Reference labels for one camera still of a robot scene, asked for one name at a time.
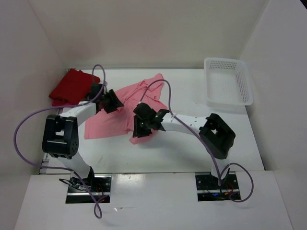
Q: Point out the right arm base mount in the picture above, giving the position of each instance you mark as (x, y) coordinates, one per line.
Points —
(208, 189)

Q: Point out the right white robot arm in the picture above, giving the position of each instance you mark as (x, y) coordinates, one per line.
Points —
(212, 131)

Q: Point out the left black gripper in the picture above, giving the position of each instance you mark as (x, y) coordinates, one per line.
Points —
(115, 102)

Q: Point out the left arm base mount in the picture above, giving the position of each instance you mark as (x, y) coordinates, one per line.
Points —
(77, 194)

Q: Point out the white plastic basket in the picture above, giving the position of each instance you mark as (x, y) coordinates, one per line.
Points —
(227, 82)

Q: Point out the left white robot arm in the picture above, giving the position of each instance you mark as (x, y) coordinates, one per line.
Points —
(61, 136)

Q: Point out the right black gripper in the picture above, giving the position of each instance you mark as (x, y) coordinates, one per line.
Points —
(138, 131)

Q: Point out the magenta t shirt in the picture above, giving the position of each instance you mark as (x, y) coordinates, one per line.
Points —
(58, 102)

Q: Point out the light pink t shirt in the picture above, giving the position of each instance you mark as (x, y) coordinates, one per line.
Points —
(121, 122)

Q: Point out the dark red t shirt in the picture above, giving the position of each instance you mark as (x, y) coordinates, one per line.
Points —
(74, 86)

